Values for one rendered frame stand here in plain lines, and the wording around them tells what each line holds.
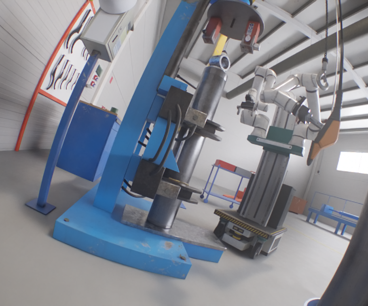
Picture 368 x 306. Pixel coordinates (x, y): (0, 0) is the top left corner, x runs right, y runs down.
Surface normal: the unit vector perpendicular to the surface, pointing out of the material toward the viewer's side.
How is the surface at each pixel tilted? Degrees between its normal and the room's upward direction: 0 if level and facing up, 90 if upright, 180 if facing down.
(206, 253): 90
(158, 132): 90
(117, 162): 90
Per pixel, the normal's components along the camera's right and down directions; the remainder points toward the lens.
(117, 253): 0.20, 0.04
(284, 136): -0.62, -0.26
